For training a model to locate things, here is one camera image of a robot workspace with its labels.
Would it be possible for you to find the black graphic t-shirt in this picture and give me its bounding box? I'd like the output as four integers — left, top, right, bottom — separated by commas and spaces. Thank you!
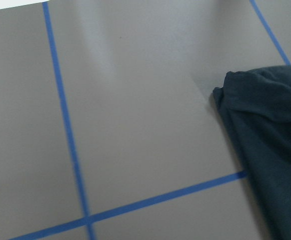
212, 65, 291, 240

